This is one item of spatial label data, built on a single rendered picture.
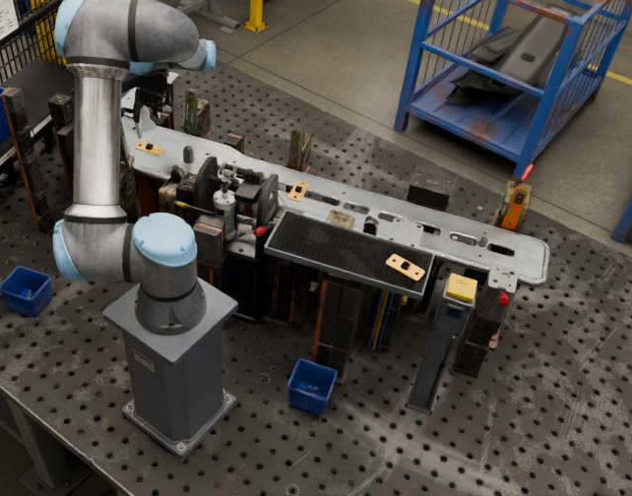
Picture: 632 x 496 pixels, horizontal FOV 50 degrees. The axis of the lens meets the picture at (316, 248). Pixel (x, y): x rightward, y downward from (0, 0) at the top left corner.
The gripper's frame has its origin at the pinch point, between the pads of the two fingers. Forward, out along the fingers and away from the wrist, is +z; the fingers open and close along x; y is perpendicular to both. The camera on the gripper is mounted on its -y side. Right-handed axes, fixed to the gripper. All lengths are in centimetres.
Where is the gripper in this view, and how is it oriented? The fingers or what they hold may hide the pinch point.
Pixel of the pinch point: (147, 125)
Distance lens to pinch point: 203.6
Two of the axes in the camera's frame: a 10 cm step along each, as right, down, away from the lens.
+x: 3.1, -6.5, 6.9
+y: 9.4, 2.9, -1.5
